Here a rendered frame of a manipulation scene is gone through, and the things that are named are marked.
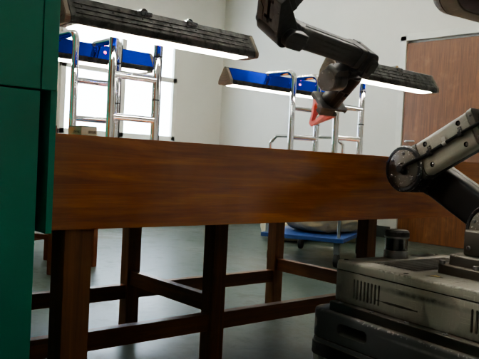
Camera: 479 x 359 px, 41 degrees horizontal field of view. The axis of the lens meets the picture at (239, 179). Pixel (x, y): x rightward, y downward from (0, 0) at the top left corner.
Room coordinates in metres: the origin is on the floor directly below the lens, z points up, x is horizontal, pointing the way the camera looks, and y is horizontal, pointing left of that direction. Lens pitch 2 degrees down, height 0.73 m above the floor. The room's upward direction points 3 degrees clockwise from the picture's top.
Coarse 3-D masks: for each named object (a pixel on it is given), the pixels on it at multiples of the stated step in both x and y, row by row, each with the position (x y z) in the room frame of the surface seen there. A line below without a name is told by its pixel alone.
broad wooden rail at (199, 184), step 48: (96, 144) 1.26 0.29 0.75; (144, 144) 1.33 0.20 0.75; (192, 144) 1.41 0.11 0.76; (96, 192) 1.26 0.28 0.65; (144, 192) 1.33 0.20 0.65; (192, 192) 1.41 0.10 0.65; (240, 192) 1.51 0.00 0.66; (288, 192) 1.61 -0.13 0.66; (336, 192) 1.73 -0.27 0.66; (384, 192) 1.87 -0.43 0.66
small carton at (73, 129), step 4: (68, 128) 1.31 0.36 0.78; (72, 128) 1.30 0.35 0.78; (76, 128) 1.28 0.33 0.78; (80, 128) 1.27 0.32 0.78; (84, 128) 1.27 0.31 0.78; (88, 128) 1.28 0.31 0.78; (92, 128) 1.28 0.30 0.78; (96, 128) 1.29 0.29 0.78; (68, 132) 1.31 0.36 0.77; (72, 132) 1.30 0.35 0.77; (76, 132) 1.28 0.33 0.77; (80, 132) 1.27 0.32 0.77; (84, 132) 1.27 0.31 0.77; (88, 132) 1.28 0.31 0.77; (92, 132) 1.28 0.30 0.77; (96, 132) 1.29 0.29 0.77
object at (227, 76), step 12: (228, 72) 2.59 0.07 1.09; (240, 72) 2.64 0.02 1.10; (252, 72) 2.69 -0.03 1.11; (228, 84) 2.60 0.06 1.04; (240, 84) 2.61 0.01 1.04; (252, 84) 2.65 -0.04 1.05; (264, 84) 2.69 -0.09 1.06; (276, 84) 2.74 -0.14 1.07; (288, 84) 2.80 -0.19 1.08; (300, 84) 2.85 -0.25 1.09; (312, 84) 2.92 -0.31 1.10
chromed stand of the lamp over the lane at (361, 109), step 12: (360, 84) 2.55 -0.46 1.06; (360, 96) 2.54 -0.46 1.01; (348, 108) 2.48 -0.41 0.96; (360, 108) 2.53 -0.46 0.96; (336, 120) 2.44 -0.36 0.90; (360, 120) 2.54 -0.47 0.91; (336, 132) 2.44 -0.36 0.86; (360, 132) 2.54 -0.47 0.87; (336, 144) 2.44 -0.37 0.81; (360, 144) 2.54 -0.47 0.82
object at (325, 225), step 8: (288, 224) 4.92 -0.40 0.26; (296, 224) 4.83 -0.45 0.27; (304, 224) 4.75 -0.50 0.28; (312, 224) 4.73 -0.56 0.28; (320, 224) 4.72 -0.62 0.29; (328, 224) 4.73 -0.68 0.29; (336, 224) 4.75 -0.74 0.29; (344, 224) 4.79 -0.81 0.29; (352, 224) 4.90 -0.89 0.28; (328, 232) 4.78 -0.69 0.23
